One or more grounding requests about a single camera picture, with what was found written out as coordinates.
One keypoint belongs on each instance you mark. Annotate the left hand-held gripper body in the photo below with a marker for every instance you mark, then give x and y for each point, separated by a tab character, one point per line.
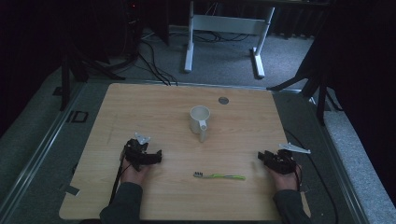
138	154

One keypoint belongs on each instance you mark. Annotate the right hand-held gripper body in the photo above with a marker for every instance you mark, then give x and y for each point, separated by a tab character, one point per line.
281	161

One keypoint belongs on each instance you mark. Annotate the green toothbrush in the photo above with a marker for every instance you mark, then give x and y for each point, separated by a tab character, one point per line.
219	176

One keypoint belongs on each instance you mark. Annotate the white cup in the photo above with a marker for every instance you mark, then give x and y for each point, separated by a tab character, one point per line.
199	119

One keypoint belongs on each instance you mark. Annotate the person's right hand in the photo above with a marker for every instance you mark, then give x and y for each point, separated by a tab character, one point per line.
285	180

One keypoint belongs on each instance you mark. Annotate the person's left hand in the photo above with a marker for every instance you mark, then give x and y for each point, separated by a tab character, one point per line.
134	175

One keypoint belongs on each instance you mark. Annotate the round grey table grommet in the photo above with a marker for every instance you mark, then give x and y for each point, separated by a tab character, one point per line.
223	100

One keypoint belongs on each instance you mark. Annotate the grey tape strip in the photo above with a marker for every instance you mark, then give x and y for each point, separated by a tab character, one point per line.
70	189

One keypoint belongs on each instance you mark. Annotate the black tripod stand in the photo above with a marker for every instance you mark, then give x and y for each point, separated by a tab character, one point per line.
314	81
74	68

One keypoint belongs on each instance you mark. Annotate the white desk frame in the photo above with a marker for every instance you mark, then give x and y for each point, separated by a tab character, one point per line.
229	24

